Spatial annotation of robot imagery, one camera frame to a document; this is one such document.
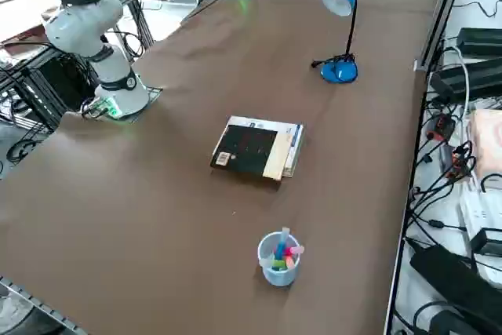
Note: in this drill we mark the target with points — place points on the large black power adapter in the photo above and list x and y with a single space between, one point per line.
451 272

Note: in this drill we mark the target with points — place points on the pale pink box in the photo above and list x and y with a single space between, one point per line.
486 143

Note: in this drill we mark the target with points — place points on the aluminium frame post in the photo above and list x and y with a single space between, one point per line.
443 9

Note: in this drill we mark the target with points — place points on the blue highlighter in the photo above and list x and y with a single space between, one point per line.
284 239

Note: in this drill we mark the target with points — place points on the translucent blue pen cup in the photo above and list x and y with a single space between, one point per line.
278 278

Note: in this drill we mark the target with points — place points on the orange highlighter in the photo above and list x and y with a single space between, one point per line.
289 261

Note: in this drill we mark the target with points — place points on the pink highlighter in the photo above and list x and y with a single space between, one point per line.
297 250

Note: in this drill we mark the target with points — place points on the white book blue print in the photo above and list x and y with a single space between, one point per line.
294 139

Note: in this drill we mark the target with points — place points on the green highlighter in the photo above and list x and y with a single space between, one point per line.
278 265

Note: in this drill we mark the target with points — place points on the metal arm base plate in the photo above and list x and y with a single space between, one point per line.
153 93

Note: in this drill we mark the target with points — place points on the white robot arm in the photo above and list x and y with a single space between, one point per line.
78 25

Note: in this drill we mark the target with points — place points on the white power strip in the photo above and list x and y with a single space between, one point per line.
480 213

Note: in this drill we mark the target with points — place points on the black covered book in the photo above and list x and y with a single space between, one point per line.
243 146

